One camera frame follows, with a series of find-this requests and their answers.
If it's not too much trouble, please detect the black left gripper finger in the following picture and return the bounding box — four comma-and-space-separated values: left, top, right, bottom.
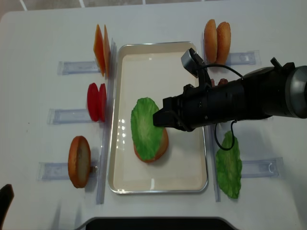
0, 184, 14, 229

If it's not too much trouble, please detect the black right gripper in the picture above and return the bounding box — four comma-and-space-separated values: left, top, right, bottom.
153, 84, 211, 131

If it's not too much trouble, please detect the green lettuce leaf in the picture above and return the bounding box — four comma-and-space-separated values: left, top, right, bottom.
215, 131, 242, 199
130, 97, 163, 161

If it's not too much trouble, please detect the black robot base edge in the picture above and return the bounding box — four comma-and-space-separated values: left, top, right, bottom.
86, 217, 235, 230

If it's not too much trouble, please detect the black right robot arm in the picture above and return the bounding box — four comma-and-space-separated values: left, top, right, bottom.
153, 59, 307, 132

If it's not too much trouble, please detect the red tomato slice inner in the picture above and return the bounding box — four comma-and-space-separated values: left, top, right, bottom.
98, 83, 106, 122

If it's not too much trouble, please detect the red tomato slice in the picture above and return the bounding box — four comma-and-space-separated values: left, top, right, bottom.
87, 83, 99, 122
98, 83, 106, 122

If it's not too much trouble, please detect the red tomato slice outer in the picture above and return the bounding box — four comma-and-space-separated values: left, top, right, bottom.
87, 83, 99, 122

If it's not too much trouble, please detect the brown meat patty front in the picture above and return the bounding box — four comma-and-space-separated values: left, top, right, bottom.
211, 79, 228, 87

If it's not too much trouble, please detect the orange cheese slice inner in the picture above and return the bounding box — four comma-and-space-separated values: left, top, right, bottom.
104, 25, 111, 77

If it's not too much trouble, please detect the orange cheese slice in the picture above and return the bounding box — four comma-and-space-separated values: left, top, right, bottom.
93, 24, 106, 76
104, 25, 111, 77

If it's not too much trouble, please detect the clear holder tomato row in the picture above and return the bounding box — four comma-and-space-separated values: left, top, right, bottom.
47, 109, 92, 125

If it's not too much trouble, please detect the orange cheese slice outer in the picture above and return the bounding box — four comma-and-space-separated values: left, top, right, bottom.
93, 24, 106, 76

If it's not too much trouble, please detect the clear holder cheese row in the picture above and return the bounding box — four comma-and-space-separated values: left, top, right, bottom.
57, 61, 100, 75

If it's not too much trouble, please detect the bottom bun slice on tray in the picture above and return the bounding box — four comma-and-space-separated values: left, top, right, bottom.
134, 128, 169, 163

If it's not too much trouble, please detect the clear holder bun row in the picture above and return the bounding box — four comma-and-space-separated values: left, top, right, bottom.
37, 161, 99, 182

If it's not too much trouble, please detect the white metal tray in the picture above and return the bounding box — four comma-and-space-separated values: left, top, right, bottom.
108, 42, 208, 194

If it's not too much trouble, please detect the bun slice left holder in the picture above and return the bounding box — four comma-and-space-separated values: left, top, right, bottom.
68, 136, 91, 188

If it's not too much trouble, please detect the clear holder right bottom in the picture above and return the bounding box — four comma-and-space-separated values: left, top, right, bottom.
241, 158, 284, 178

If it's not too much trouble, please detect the clear holder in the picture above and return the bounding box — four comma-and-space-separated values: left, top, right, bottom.
241, 158, 284, 178
226, 50, 261, 66

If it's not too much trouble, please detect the sesame bun top slice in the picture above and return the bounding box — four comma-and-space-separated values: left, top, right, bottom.
216, 22, 231, 64

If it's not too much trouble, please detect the clear holder right top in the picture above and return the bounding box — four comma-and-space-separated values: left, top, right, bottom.
226, 50, 261, 66

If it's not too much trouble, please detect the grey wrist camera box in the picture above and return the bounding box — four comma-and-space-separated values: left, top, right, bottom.
181, 48, 205, 78

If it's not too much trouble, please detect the clear acrylic rail left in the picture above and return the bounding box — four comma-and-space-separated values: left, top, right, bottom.
96, 40, 118, 205

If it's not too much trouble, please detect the black camera cable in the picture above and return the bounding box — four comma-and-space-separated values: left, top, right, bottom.
201, 63, 243, 151

